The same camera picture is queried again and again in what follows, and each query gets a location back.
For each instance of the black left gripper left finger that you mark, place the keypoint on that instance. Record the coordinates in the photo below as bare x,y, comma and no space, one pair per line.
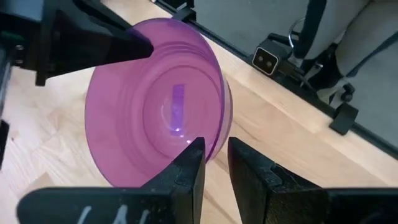
140,205

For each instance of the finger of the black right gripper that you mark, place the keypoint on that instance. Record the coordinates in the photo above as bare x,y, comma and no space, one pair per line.
102,12
93,46

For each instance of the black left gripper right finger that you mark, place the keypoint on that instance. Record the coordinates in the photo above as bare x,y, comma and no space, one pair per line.
280,202

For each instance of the small translucent purple bowl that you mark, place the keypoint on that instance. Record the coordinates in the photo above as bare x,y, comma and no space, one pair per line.
140,124

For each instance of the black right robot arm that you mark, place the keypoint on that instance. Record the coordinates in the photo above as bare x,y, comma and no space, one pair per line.
3,143

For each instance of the small black table clip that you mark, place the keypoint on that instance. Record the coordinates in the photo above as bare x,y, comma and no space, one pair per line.
184,14
343,119

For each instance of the black aluminium crossbar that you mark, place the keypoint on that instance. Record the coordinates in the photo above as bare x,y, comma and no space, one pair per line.
230,46

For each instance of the gray and black office chair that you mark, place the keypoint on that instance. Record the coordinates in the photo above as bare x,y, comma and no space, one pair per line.
357,46

